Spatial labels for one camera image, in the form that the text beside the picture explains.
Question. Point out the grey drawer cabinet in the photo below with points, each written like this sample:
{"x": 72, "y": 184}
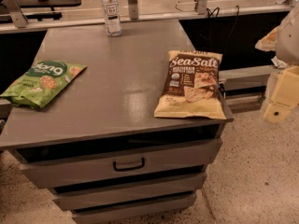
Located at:
{"x": 106, "y": 115}

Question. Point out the metal frame post left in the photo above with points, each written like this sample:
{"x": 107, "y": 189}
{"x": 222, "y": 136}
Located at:
{"x": 19, "y": 20}

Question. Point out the dark tray table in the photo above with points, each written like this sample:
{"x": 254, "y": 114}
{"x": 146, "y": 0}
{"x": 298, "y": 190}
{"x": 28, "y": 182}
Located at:
{"x": 50, "y": 5}

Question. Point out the black drawer handle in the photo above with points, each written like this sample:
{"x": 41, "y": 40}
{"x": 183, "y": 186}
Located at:
{"x": 129, "y": 165}

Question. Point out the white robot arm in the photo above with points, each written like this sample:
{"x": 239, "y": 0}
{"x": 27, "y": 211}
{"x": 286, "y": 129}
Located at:
{"x": 284, "y": 41}

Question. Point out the white wipes packet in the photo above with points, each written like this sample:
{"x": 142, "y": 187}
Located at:
{"x": 278, "y": 63}

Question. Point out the green snack bag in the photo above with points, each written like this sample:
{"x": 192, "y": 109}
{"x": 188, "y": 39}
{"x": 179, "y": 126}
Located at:
{"x": 41, "y": 83}

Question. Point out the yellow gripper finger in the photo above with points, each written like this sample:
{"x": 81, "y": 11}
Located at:
{"x": 282, "y": 95}

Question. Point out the sea salt chips bag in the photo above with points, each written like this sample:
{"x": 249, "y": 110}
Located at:
{"x": 191, "y": 88}

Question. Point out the clear plastic water bottle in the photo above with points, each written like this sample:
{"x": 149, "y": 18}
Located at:
{"x": 112, "y": 17}

